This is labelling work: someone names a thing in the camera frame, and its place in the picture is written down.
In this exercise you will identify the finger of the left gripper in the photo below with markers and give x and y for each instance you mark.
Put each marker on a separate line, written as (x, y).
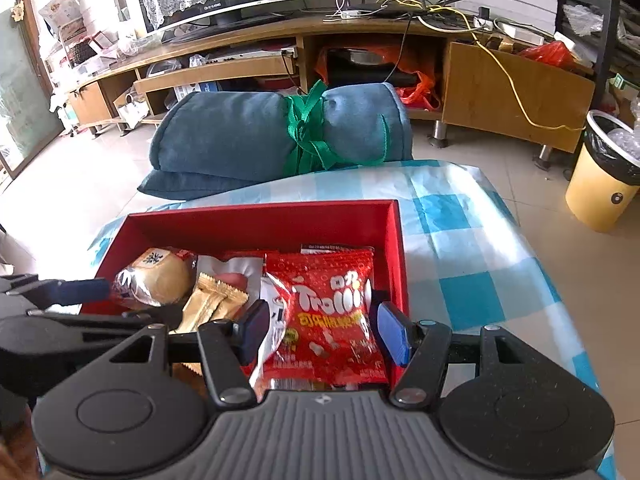
(170, 316)
(43, 294)

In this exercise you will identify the blue checkered tablecloth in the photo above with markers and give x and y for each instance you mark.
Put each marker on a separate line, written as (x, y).
(467, 263)

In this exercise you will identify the gold foil snack packet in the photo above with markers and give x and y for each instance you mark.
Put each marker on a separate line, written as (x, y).
(211, 300)

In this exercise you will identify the person left hand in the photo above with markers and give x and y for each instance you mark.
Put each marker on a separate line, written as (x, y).
(19, 460)

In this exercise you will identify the orange plastic bag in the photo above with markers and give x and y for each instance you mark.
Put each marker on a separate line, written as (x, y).
(411, 67)

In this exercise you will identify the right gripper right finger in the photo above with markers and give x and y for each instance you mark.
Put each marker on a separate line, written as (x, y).
(424, 351)

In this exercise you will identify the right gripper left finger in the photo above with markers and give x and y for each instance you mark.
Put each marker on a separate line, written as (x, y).
(223, 348)

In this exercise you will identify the white duck snack pouch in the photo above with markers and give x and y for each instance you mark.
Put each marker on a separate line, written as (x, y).
(334, 249)

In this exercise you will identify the yellow crispy noodle packet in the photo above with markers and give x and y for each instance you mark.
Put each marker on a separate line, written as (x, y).
(194, 380)

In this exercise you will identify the green ribbon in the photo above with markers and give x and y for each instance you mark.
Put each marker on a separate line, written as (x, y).
(311, 152)

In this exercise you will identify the red cardboard box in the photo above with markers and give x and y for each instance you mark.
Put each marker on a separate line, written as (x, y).
(263, 230)

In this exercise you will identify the white spicy gluten strip packet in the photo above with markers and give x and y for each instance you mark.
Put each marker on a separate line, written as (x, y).
(272, 329)

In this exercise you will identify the red Trolli candy bag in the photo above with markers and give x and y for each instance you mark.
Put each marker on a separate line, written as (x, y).
(326, 335)

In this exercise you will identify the yellow trash bin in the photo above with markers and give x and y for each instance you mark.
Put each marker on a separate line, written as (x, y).
(605, 178)

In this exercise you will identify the pink sausages vacuum pack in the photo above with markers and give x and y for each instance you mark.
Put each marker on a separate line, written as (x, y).
(243, 273)

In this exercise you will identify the round yellow bun packet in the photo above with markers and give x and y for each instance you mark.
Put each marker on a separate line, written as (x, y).
(158, 277)

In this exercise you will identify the wooden TV cabinet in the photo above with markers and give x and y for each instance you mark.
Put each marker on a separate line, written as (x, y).
(477, 80)

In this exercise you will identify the blue rolled cushion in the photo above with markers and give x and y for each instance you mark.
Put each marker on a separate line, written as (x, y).
(214, 142)

